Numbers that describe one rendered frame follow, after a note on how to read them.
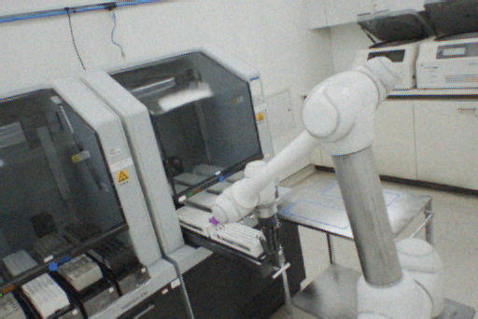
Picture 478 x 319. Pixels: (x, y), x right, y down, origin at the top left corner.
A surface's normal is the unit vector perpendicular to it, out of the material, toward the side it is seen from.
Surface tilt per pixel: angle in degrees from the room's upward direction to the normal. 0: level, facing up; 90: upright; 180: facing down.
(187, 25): 90
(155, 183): 90
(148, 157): 90
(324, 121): 84
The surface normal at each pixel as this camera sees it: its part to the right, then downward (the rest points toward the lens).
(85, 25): 0.67, 0.11
